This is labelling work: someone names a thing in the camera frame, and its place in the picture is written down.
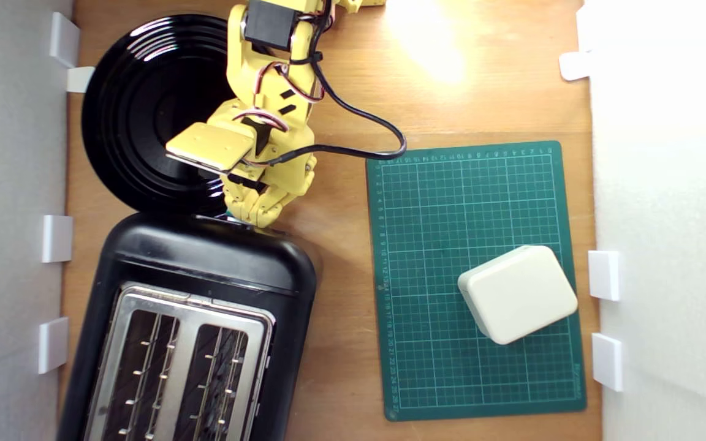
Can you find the green cutting mat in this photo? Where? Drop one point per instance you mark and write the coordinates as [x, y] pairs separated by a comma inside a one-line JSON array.
[[439, 214]]

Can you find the black ribbed plate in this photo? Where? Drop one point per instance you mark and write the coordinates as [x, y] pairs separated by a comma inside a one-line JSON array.
[[132, 110]]

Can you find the black two-slot toaster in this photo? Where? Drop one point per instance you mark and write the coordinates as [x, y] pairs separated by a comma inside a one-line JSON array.
[[206, 257]]

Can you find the white rounded block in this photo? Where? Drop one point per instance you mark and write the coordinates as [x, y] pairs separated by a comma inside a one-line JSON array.
[[518, 294]]

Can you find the white wall clip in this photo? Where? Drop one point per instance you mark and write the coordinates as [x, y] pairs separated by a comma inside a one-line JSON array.
[[575, 65], [57, 239], [607, 362], [53, 345], [64, 40], [604, 275], [79, 79]]

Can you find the yellow wrist camera mount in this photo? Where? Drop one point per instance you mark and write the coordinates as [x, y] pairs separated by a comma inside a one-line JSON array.
[[209, 146]]

